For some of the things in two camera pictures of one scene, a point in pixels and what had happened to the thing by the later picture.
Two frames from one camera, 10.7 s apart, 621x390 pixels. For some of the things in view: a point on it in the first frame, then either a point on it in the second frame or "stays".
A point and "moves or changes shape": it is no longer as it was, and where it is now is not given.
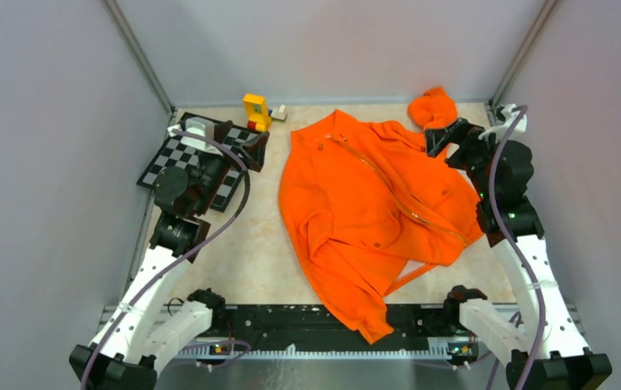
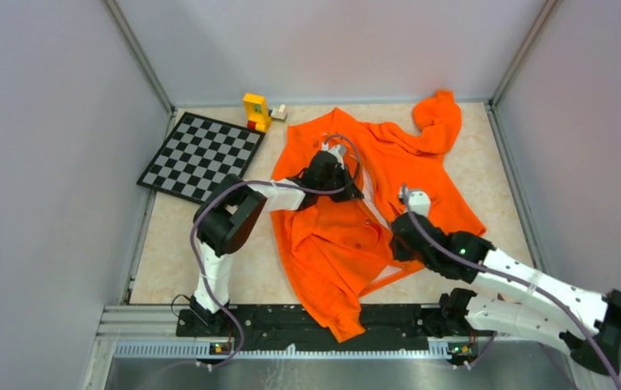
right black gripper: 436,138 → 397,251
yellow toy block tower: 257,110 stays
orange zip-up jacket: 371,206 moves or changes shape
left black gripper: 254,150 → 349,195
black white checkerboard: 178,153 stays
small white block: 280,113 stays
